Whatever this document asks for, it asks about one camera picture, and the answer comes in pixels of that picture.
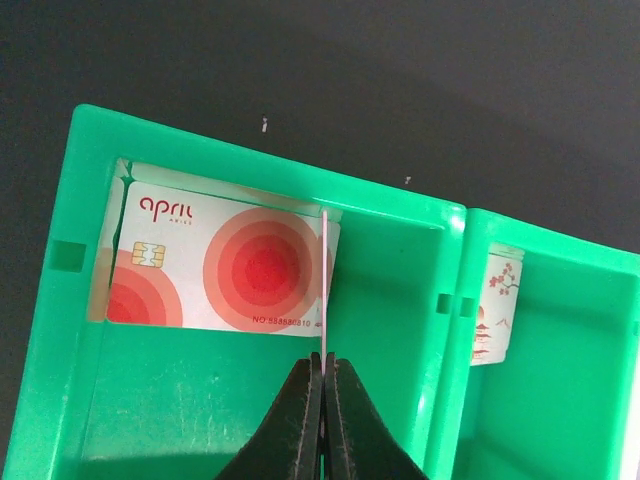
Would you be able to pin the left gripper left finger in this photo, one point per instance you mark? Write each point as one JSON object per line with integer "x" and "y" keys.
{"x": 287, "y": 443}

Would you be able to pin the green bin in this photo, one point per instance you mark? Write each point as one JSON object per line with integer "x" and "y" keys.
{"x": 557, "y": 406}
{"x": 101, "y": 400}

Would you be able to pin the green bin middle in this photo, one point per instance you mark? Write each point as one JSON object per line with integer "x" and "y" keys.
{"x": 557, "y": 406}

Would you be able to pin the red circles credit card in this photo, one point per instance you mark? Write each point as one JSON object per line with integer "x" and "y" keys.
{"x": 326, "y": 290}

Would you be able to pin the red circles card in bin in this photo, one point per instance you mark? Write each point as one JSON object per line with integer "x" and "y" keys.
{"x": 180, "y": 250}

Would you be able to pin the green bin left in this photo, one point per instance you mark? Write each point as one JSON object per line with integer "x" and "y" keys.
{"x": 101, "y": 400}

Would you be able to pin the blossom pattern card in bin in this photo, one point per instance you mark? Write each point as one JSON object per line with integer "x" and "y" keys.
{"x": 494, "y": 321}

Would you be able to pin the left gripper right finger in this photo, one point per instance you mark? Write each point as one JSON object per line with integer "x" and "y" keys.
{"x": 357, "y": 444}

